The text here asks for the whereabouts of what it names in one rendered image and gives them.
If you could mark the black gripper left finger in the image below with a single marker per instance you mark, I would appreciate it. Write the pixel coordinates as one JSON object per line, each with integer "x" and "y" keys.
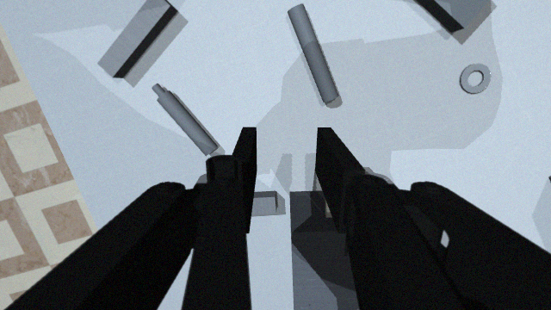
{"x": 118, "y": 268}

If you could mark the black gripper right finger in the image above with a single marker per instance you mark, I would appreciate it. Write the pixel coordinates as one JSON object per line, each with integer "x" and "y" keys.
{"x": 393, "y": 237}

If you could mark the grey metal washer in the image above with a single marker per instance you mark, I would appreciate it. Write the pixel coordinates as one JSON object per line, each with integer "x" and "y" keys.
{"x": 486, "y": 77}

